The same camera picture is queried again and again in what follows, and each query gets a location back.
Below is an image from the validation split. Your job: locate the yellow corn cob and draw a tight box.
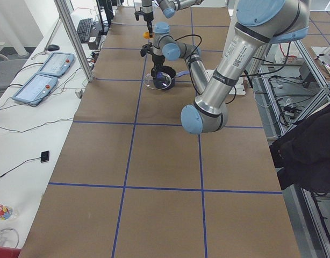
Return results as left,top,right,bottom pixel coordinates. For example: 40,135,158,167
143,32,154,39

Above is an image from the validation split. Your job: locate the blue teach pendant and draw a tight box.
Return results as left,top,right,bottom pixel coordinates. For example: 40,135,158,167
12,73,58,105
38,52,75,78

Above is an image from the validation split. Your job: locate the aluminium frame post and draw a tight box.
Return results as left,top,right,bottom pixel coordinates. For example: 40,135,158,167
54,0,94,82

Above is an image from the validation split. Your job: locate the glass pot lid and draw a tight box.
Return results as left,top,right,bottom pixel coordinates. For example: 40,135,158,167
144,71,173,90

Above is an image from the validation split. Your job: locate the small metal cylinder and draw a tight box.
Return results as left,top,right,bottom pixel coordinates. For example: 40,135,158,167
75,89,83,99

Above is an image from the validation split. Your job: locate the red printed plastic bag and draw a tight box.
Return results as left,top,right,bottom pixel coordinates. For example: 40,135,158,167
0,203,19,221

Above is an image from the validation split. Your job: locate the grey office chair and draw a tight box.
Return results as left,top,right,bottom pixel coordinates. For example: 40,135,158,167
0,54,27,91

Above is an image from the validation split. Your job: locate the brown paper table cover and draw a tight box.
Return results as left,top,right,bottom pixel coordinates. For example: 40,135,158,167
18,6,330,258

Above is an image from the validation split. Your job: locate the lower blue teach pendant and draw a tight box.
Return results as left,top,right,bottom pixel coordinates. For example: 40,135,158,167
12,73,58,105

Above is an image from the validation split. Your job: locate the small black square pad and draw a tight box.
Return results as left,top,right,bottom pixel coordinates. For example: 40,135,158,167
40,150,50,163

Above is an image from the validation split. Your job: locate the dark blue saucepan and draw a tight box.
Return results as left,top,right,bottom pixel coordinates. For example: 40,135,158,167
150,66,189,90

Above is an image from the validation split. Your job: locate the black computer mouse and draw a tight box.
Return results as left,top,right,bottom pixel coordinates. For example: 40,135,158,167
47,44,60,52

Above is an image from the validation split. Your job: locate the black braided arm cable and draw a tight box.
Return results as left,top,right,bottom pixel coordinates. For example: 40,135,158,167
173,34,203,59

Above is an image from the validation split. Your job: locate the upper blue teach pendant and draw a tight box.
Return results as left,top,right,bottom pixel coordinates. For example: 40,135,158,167
38,52,75,78

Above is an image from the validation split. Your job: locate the black keyboard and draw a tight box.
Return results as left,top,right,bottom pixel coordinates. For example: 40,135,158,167
77,18,93,43

